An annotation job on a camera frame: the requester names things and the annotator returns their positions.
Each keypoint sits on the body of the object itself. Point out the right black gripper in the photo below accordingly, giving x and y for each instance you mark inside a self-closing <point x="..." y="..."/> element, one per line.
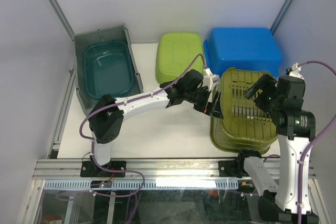
<point x="265" y="83"/>

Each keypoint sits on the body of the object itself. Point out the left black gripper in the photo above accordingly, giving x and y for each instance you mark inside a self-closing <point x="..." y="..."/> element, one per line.
<point x="216" y="110"/>

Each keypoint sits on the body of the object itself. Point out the olive green slotted basket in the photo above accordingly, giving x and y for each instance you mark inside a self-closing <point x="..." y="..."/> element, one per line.
<point x="244" y="126"/>

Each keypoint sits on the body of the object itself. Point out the blue plastic tub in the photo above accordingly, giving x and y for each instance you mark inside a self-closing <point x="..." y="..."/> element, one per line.
<point x="253" y="49"/>

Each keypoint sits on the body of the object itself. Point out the lime green shallow tub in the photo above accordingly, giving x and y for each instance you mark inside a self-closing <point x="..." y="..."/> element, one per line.
<point x="175" y="52"/>

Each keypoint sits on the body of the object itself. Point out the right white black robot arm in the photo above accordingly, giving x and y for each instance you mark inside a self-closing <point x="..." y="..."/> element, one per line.
<point x="286" y="201"/>

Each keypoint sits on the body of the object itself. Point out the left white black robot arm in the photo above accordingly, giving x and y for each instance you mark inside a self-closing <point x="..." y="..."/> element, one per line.
<point x="106" y="118"/>

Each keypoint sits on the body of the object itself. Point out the teal translucent tub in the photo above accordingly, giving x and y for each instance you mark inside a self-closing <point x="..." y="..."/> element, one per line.
<point x="108" y="69"/>

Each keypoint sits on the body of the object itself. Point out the grey tray under basket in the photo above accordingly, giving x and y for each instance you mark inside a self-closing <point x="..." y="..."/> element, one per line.
<point x="88" y="39"/>

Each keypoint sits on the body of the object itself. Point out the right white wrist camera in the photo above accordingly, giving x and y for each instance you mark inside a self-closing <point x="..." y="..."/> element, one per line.
<point x="294" y="71"/>

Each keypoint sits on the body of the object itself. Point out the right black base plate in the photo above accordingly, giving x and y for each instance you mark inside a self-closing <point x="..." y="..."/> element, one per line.
<point x="231" y="168"/>

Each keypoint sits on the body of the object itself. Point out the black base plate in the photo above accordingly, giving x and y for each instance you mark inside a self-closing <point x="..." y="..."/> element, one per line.
<point x="118" y="170"/>
<point x="231" y="168"/>

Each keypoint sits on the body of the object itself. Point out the aluminium mounting rail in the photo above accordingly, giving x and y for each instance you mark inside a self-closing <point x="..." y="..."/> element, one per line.
<point x="152" y="168"/>

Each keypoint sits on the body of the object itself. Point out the right aluminium frame post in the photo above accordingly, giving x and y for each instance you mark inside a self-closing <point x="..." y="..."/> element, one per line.
<point x="288" y="1"/>

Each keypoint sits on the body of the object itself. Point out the aluminium frame post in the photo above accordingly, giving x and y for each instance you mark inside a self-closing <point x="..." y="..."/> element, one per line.
<point x="62" y="18"/>
<point x="288" y="1"/>

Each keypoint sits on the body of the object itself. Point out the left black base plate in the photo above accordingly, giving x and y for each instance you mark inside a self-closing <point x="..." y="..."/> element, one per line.
<point x="118" y="170"/>

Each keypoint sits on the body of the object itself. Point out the white slotted cable duct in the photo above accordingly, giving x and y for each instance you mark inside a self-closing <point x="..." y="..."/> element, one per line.
<point x="149" y="184"/>

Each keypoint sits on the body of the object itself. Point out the left aluminium frame post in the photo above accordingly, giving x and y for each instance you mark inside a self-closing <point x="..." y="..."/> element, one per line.
<point x="62" y="18"/>

